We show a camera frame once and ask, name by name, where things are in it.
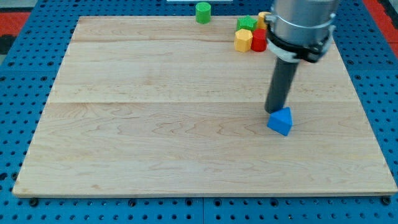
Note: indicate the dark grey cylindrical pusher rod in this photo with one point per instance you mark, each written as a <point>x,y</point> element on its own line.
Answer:
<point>279,88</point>

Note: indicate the blue triangular prism block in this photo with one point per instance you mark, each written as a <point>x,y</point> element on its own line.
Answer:
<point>281,121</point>

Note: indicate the yellow block behind arm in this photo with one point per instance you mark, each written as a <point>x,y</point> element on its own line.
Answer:
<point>261,20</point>

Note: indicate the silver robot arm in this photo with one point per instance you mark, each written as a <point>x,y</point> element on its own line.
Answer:
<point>311,7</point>

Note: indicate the green star block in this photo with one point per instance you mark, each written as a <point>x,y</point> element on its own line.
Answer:
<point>246,22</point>

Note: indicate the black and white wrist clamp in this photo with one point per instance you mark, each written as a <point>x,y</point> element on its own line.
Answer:
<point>300,36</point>

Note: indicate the red cylinder block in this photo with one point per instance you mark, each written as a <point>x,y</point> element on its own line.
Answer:
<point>259,42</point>

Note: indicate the yellow hexagon block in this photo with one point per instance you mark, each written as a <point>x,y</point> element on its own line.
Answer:
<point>242,40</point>

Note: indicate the green cylinder block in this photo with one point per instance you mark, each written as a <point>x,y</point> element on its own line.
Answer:
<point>203,12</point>

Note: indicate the light wooden board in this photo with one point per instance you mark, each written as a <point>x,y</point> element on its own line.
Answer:
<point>155,106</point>

